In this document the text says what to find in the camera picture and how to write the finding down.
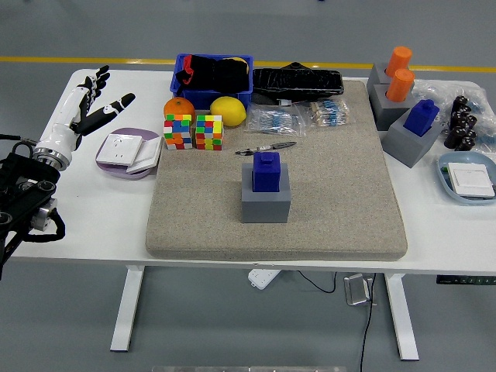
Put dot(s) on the silver metal foot pedal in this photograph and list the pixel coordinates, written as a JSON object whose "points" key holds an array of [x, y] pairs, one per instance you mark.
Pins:
{"points": [[356, 290]]}

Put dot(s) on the yellow item in bin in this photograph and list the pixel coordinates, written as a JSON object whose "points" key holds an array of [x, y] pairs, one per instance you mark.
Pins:
{"points": [[236, 59]]}

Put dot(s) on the yellow lemon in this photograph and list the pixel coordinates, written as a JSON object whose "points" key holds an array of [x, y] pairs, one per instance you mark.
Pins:
{"points": [[228, 110]]}

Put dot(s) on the grey seal holder block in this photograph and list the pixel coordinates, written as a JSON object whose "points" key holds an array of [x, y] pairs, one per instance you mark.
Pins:
{"points": [[383, 112], [403, 145], [375, 77], [263, 209]]}

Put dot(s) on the clear bag of blue resistors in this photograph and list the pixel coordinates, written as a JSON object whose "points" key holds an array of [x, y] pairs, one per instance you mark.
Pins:
{"points": [[271, 120]]}

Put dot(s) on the white power strip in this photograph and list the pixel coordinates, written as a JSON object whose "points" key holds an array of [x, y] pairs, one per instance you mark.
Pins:
{"points": [[261, 278]]}

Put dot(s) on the black table control panel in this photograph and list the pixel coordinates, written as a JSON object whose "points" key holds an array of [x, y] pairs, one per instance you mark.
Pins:
{"points": [[465, 280]]}

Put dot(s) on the light blue tray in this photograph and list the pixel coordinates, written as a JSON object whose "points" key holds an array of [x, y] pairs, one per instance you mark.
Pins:
{"points": [[465, 157]]}

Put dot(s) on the small white connector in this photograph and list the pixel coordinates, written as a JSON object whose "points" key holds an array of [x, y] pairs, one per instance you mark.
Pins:
{"points": [[284, 102]]}

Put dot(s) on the white table leg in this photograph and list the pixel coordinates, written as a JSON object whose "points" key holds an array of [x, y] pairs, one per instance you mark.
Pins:
{"points": [[401, 317], [128, 310]]}

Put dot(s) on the orange fruit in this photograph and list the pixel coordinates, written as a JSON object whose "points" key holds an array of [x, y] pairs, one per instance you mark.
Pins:
{"points": [[176, 106]]}

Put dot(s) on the dark brown capacitor cylinder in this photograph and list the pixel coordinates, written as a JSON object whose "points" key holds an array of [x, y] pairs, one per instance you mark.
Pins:
{"points": [[456, 118], [460, 104], [452, 136], [467, 141], [469, 121]]}

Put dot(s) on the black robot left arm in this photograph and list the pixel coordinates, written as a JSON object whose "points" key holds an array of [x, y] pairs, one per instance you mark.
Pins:
{"points": [[23, 182]]}

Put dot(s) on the blue square seal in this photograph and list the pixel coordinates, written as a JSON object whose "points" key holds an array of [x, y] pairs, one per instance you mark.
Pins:
{"points": [[266, 174], [420, 118]]}

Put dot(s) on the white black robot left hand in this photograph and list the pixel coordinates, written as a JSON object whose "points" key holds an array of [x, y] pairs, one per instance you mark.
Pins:
{"points": [[62, 128]]}

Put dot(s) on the black cloth with red trim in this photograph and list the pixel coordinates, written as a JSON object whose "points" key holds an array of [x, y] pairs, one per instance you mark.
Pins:
{"points": [[217, 75]]}

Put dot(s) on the white wall socket panel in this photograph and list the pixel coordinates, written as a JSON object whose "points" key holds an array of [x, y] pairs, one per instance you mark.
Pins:
{"points": [[116, 149]]}

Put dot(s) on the blue plastic bin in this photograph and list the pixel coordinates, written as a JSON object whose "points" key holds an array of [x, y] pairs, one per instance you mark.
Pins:
{"points": [[209, 98]]}

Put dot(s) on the clear bag of mixed resistors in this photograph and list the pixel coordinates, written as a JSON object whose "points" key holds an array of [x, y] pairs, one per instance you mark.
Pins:
{"points": [[329, 112]]}

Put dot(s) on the purple tray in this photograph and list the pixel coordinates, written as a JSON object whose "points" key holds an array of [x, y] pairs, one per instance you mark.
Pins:
{"points": [[131, 131]]}

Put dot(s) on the clear plastic bag of parts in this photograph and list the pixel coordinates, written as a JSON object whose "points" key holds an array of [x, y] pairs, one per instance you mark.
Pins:
{"points": [[430, 91]]}

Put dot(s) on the colourful puzzle cube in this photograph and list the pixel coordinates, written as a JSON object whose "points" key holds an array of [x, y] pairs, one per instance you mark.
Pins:
{"points": [[209, 131], [177, 131]]}

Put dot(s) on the grey-brown mat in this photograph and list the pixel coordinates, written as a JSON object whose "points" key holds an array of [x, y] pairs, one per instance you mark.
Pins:
{"points": [[329, 193]]}

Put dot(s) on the white wall switch panel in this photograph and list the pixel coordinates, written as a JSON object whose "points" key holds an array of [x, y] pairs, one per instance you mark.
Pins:
{"points": [[149, 151], [470, 178]]}

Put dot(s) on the black silver pocket tool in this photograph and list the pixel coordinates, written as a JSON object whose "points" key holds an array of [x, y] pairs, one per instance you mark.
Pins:
{"points": [[279, 145]]}

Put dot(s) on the orange cylindrical seal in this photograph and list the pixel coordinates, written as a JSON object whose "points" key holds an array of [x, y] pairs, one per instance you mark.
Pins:
{"points": [[399, 58], [399, 85]]}

